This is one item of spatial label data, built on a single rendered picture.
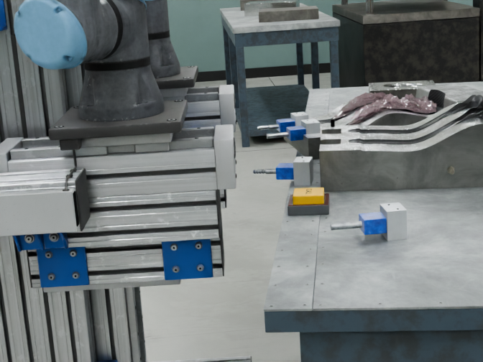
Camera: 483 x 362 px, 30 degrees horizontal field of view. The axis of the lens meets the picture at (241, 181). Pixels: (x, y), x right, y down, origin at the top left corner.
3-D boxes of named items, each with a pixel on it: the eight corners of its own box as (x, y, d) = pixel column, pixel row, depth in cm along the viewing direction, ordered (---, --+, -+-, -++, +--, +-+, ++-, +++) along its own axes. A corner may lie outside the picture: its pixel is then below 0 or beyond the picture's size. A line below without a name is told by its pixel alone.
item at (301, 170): (251, 186, 199) (250, 162, 198) (256, 180, 204) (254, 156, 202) (310, 186, 196) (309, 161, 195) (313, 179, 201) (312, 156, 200)
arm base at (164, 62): (111, 81, 202) (106, 36, 200) (119, 72, 217) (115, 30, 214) (178, 77, 202) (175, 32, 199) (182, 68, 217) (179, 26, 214)
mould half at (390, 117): (308, 160, 219) (307, 115, 217) (283, 139, 244) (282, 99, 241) (500, 139, 228) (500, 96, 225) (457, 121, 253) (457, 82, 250)
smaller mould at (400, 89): (370, 113, 272) (369, 90, 270) (369, 104, 286) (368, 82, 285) (438, 110, 270) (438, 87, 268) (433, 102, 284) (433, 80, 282)
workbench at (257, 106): (240, 148, 602) (231, 14, 580) (226, 101, 786) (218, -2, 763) (343, 140, 606) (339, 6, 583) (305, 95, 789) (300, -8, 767)
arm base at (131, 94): (72, 123, 154) (66, 66, 152) (86, 108, 169) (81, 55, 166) (160, 118, 154) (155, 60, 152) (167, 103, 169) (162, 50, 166)
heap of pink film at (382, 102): (349, 129, 223) (348, 98, 221) (329, 117, 240) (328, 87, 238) (448, 119, 227) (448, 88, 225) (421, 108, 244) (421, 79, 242)
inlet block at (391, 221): (333, 246, 157) (333, 216, 156) (328, 237, 162) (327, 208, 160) (407, 239, 158) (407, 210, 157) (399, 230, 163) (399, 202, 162)
